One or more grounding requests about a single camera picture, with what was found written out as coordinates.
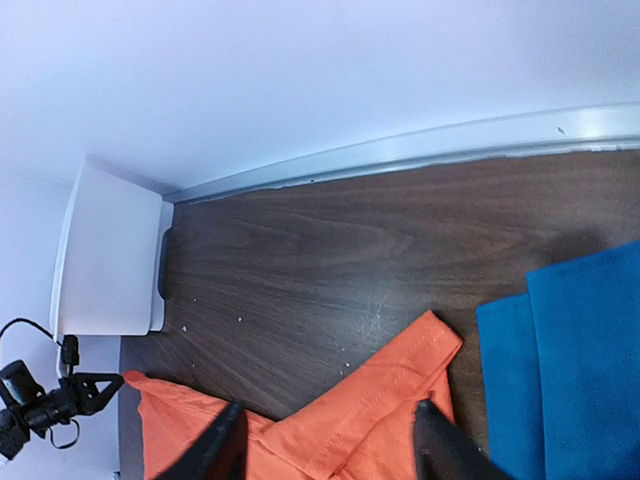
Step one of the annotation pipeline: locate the white plastic laundry bin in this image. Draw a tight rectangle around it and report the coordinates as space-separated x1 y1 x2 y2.
49 158 174 337

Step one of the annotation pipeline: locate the orange t-shirt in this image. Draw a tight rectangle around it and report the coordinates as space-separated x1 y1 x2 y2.
124 311 463 479

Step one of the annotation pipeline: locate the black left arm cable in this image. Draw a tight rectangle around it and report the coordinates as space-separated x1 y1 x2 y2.
0 317 66 351

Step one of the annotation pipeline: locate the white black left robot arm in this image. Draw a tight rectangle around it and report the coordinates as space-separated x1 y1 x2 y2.
1 360 124 463

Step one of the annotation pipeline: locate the blue pleated skirt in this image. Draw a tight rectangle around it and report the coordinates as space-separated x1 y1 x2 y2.
476 243 639 479

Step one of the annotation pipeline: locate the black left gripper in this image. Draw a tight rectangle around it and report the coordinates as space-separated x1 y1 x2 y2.
22 373 124 435

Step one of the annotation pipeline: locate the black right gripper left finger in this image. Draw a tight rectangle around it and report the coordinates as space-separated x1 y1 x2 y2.
169 400 249 479

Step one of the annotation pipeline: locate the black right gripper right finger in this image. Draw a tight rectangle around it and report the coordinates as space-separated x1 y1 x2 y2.
413 399 510 480

